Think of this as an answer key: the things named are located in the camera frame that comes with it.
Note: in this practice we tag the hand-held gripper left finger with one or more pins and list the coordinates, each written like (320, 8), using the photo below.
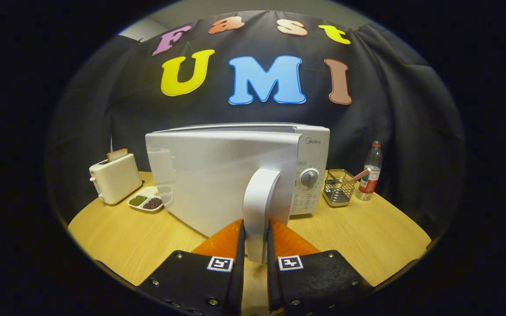
(240, 263)

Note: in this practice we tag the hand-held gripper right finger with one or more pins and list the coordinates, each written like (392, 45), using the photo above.
(272, 272)

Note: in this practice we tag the white microwave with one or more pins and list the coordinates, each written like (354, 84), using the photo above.
(218, 175)

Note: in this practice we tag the white divided tray of beans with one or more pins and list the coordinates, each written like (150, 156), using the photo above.
(145, 202)

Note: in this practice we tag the pink striped straw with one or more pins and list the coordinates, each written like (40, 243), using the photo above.
(360, 174)

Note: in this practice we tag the clear bottle with red label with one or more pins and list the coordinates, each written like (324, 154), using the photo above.
(369, 180)

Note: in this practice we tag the cream toaster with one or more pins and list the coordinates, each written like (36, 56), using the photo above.
(117, 180)

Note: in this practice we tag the toast slice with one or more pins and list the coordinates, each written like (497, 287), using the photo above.
(117, 154)

